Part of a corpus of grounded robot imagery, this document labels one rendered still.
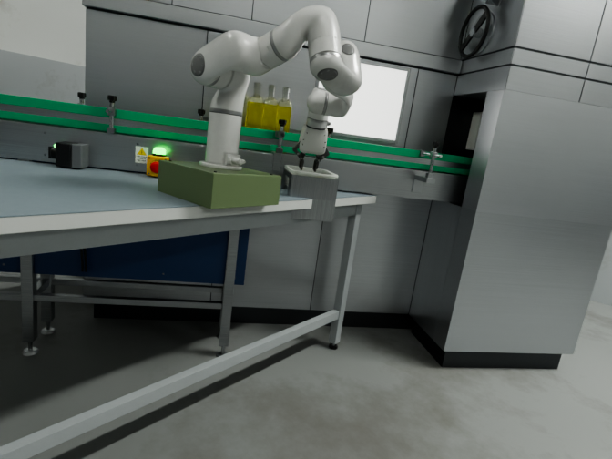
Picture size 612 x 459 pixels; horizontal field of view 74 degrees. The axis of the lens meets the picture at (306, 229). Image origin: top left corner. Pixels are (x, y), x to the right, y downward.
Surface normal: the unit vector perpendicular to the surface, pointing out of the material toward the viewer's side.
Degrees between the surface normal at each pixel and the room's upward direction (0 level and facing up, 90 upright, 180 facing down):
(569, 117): 90
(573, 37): 90
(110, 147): 90
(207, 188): 90
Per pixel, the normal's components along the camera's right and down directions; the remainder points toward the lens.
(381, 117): 0.18, 0.25
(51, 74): 0.76, 0.25
